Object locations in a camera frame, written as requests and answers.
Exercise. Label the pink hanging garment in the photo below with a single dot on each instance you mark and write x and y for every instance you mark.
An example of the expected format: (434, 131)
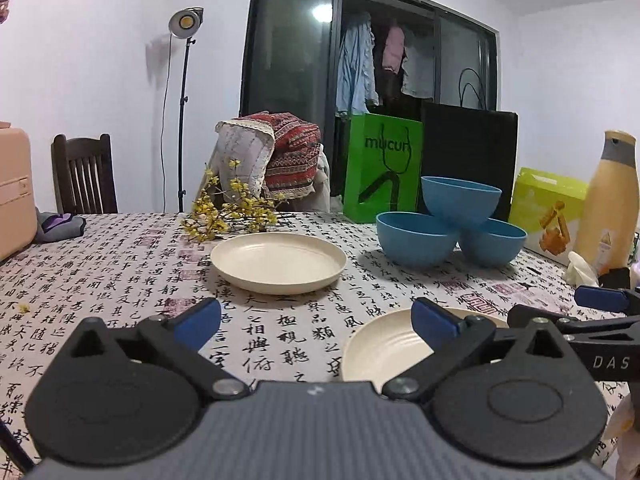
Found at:
(394, 50)

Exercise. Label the yellow green snack box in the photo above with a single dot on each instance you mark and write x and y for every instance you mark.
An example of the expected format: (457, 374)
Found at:
(548, 208)

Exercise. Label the black paper bag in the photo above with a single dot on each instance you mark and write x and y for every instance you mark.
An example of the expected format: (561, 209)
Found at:
(468, 140)

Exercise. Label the chair draped with patterned cloths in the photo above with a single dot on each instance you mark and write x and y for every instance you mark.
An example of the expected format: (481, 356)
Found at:
(277, 155)

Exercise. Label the black light stand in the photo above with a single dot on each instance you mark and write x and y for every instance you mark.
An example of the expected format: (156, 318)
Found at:
(183, 26)

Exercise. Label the blue bowl top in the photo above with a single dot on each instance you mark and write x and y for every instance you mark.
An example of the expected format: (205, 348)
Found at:
(461, 203)

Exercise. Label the yellow flower branch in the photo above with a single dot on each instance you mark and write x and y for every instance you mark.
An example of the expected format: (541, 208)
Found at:
(217, 212)

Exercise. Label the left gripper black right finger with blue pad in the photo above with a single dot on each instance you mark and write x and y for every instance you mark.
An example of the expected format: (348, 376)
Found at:
(509, 397)

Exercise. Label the blue bowl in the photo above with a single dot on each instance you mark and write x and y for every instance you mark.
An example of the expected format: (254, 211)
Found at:
(461, 203)
(415, 240)
(494, 243)

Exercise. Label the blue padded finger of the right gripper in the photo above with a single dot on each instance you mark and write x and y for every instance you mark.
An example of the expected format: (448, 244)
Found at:
(600, 298)

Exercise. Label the cream bottle grey cap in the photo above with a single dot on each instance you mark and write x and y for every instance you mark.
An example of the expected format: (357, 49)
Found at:
(611, 208)

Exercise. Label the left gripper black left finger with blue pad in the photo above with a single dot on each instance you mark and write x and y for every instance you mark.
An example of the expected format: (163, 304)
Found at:
(117, 396)

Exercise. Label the dark wooden chair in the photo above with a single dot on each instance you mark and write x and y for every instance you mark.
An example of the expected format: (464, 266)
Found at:
(83, 175)

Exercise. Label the grey purple pouch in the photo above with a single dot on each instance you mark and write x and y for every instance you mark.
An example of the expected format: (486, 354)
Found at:
(52, 228)

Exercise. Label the pink suitcase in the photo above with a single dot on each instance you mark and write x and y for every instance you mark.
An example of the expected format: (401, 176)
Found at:
(18, 217)

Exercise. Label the green paper bag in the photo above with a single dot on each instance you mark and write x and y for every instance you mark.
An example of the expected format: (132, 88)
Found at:
(383, 167)

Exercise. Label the black framed sliding window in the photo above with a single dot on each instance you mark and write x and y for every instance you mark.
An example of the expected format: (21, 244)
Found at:
(327, 60)

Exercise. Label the white hanging garment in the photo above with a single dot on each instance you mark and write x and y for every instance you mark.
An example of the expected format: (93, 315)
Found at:
(418, 66)

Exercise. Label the cream plate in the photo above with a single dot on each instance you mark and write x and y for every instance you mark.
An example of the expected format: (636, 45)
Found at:
(392, 343)
(278, 263)

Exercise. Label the light blue hanging shirt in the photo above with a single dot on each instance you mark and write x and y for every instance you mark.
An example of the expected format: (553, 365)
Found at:
(355, 85)

